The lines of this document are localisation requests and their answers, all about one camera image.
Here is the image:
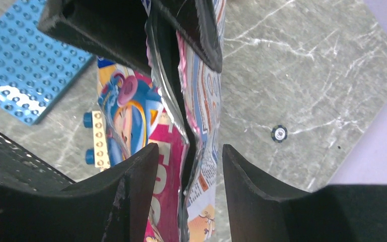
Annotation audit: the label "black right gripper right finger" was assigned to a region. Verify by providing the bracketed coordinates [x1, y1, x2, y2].
[222, 144, 387, 241]

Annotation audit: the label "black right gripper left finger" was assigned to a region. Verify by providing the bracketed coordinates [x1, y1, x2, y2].
[0, 143, 159, 241]

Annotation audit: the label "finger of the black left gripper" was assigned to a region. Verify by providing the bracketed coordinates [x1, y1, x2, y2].
[37, 0, 151, 76]
[152, 0, 223, 73]

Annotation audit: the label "pink pet food bag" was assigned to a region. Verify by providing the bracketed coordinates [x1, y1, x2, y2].
[97, 1, 225, 241]

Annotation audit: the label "beige toy car blue wheels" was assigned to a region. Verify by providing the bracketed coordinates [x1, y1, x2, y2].
[83, 111, 110, 172]

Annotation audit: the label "dark poker chip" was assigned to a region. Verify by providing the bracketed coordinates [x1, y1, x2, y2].
[271, 125, 288, 143]

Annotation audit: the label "blue studded building baseplate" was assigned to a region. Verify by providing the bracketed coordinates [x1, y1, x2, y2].
[0, 1, 93, 126]

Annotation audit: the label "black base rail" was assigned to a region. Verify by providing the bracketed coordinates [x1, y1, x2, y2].
[0, 132, 75, 192]

